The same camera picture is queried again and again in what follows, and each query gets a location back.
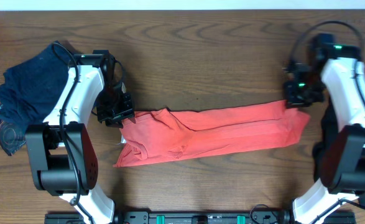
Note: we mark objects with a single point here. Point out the orange soccer t-shirt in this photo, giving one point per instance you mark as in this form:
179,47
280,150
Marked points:
167,136

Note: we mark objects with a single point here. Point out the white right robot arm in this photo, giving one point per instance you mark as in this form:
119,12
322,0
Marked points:
335,72

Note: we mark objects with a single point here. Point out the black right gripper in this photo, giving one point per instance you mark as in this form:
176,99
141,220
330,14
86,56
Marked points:
291,101

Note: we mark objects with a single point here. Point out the dark garment with orange print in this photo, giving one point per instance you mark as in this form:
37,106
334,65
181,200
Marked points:
11,136

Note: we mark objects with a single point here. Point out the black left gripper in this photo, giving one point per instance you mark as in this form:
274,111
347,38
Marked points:
127,112

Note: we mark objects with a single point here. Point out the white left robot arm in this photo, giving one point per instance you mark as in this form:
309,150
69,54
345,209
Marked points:
61,156

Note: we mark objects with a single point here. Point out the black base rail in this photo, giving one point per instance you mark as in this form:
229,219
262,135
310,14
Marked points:
258,216

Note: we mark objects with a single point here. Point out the folded navy blue garment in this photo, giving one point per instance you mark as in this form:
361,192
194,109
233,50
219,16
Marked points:
31,89

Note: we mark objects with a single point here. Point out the black garment with white logos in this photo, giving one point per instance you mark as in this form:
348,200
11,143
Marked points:
329,128

